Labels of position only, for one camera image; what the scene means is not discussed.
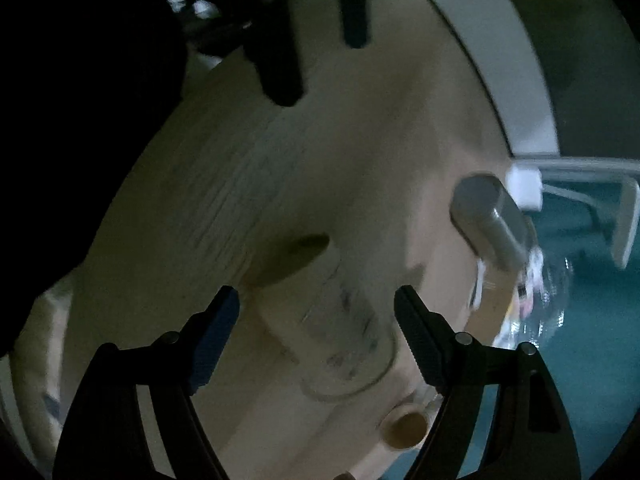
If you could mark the printed brown paper cup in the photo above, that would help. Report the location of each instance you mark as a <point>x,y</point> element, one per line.
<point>321,315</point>

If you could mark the front lying paper cup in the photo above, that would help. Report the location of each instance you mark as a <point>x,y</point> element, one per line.
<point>407,426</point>

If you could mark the lying paper cup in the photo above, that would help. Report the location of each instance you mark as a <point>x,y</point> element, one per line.
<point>344,476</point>
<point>407,426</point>

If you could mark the middle lying paper cup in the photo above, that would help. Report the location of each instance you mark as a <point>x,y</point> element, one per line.
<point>344,476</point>

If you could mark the brown cardboard box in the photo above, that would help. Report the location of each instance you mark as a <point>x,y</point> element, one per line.
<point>498,289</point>

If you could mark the clear bag of toys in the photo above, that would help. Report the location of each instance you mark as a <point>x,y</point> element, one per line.
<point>537,309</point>

